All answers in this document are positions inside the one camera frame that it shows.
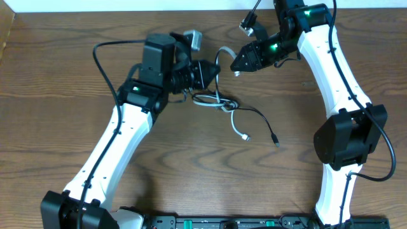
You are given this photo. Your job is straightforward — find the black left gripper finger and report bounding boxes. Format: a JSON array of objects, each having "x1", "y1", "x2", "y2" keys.
[
  {"x1": 202, "y1": 73, "x2": 219, "y2": 89},
  {"x1": 203, "y1": 60, "x2": 221, "y2": 78}
]

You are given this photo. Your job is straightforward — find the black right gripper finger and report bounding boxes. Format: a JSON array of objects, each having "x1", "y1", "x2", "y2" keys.
[
  {"x1": 230, "y1": 61, "x2": 254, "y2": 72},
  {"x1": 234, "y1": 45, "x2": 254, "y2": 64}
]

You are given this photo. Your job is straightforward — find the black usb cable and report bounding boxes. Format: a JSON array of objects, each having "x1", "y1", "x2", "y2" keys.
[{"x1": 190, "y1": 47, "x2": 280, "y2": 148}]

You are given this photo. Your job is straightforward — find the white usb cable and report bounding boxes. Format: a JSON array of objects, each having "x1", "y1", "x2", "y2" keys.
[{"x1": 192, "y1": 46, "x2": 251, "y2": 142}]

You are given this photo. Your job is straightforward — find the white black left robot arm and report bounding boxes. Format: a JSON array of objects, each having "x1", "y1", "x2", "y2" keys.
[{"x1": 41, "y1": 30, "x2": 220, "y2": 228}]

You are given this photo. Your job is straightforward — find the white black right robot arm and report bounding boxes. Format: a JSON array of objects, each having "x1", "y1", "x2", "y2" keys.
[{"x1": 230, "y1": 1, "x2": 389, "y2": 228}]

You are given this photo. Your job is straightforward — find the brown cardboard panel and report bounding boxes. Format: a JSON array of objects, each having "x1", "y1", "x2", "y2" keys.
[{"x1": 0, "y1": 0, "x2": 15, "y2": 57}]

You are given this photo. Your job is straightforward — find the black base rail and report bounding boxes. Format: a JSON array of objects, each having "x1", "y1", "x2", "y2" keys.
[{"x1": 141, "y1": 212, "x2": 390, "y2": 229}]

